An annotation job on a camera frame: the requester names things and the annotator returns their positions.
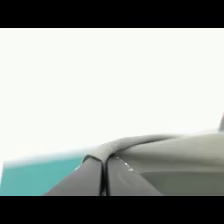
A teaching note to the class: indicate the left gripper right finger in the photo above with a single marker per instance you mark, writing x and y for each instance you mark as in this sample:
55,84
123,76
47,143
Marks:
128,181

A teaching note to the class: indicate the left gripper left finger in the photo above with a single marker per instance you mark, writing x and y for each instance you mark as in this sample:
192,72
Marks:
83,181

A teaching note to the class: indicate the grey garment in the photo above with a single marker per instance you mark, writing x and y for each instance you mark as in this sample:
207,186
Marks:
180,160

